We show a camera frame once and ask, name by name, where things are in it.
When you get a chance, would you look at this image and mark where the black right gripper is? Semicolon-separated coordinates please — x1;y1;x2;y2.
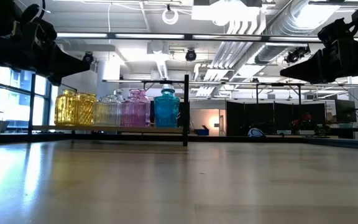
280;17;358;85

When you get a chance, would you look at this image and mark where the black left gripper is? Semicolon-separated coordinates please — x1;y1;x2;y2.
11;2;91;87

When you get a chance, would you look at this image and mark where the yellow glass bottle vase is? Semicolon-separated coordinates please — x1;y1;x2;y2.
53;88;78;126

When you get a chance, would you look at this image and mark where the yellow ribbed glass vase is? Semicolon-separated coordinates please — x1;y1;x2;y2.
75;92;99;126

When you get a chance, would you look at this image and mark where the clear ribbed glass vase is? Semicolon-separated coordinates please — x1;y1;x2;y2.
113;89;125;103
93;95;121;127

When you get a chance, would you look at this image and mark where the pink glass vase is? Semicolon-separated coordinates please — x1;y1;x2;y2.
120;95;147;128
128;88;152;127

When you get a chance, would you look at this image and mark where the teal embossed glass vase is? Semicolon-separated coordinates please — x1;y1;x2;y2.
154;88;181;128

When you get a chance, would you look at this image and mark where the long ceiling light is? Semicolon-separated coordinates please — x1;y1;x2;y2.
267;36;322;43
115;33;186;40

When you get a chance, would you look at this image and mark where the red rounded object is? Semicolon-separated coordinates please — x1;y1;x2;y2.
291;112;314;131

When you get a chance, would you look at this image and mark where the black computer monitor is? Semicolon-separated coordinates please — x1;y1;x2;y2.
335;99;357;124

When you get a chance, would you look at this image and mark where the black partition screen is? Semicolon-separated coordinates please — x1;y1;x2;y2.
225;101;326;137

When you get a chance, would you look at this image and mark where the white and blue rounded object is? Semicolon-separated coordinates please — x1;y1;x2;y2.
247;127;266;138

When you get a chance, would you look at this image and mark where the small blue box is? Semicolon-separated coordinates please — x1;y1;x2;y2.
194;124;210;137

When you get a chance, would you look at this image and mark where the black metal rack frame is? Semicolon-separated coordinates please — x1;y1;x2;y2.
255;82;303;105

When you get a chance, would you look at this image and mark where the silver ribbed air duct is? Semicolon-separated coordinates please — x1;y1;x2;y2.
253;0;323;65

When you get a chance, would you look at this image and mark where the black window frame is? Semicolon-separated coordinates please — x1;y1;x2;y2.
0;63;53;127

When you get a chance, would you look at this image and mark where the black metal table frame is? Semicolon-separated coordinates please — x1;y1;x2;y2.
0;73;358;152

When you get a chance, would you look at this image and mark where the white hanging ring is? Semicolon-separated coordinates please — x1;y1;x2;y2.
162;7;180;26

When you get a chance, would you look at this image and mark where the black shelf divider post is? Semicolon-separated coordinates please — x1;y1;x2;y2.
182;73;190;147

